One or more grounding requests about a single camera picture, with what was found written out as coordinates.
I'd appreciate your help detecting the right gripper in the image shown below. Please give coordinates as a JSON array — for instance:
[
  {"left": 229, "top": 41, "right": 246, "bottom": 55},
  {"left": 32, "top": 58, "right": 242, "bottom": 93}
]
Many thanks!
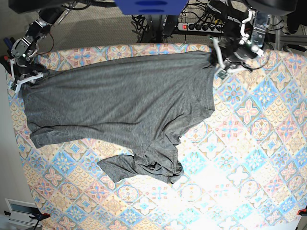
[{"left": 10, "top": 43, "right": 48, "bottom": 94}]

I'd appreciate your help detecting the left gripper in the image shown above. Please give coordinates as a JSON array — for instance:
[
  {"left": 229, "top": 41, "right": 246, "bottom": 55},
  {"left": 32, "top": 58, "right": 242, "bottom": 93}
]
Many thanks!
[{"left": 210, "top": 34, "right": 269, "bottom": 79}]

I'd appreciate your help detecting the grey t-shirt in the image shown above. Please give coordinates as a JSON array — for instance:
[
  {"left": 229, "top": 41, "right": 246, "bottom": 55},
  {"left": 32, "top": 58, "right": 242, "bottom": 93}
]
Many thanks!
[{"left": 21, "top": 51, "right": 215, "bottom": 184}]

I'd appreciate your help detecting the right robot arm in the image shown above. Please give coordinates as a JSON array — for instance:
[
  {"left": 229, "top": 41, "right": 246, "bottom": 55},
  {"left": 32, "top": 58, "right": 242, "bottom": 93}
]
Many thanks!
[{"left": 1, "top": 1, "right": 90, "bottom": 94}]

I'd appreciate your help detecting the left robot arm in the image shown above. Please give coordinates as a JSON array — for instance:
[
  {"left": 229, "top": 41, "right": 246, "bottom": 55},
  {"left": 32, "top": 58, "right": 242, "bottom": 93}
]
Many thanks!
[{"left": 210, "top": 0, "right": 297, "bottom": 79}]

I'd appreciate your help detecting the red black clamp left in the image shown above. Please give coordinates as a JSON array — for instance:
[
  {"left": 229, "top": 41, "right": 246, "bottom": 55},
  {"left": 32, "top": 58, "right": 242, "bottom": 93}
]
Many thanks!
[{"left": 0, "top": 37, "right": 16, "bottom": 74}]

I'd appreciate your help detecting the power strip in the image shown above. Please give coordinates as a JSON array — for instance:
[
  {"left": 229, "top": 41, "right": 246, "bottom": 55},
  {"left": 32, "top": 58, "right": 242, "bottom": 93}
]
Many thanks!
[{"left": 177, "top": 23, "right": 223, "bottom": 34}]

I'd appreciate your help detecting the red clamp bottom left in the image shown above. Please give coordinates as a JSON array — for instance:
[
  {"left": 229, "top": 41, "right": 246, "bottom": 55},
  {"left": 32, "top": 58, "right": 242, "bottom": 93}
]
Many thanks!
[{"left": 29, "top": 213, "right": 50, "bottom": 222}]

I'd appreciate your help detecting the red clamp bottom right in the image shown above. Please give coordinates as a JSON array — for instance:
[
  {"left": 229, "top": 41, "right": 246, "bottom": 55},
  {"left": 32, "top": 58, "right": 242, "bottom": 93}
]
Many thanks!
[{"left": 297, "top": 207, "right": 307, "bottom": 217}]

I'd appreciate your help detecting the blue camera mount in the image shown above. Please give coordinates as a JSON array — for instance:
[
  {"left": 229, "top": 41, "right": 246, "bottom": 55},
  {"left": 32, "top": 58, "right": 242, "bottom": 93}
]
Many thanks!
[{"left": 114, "top": 0, "right": 188, "bottom": 15}]

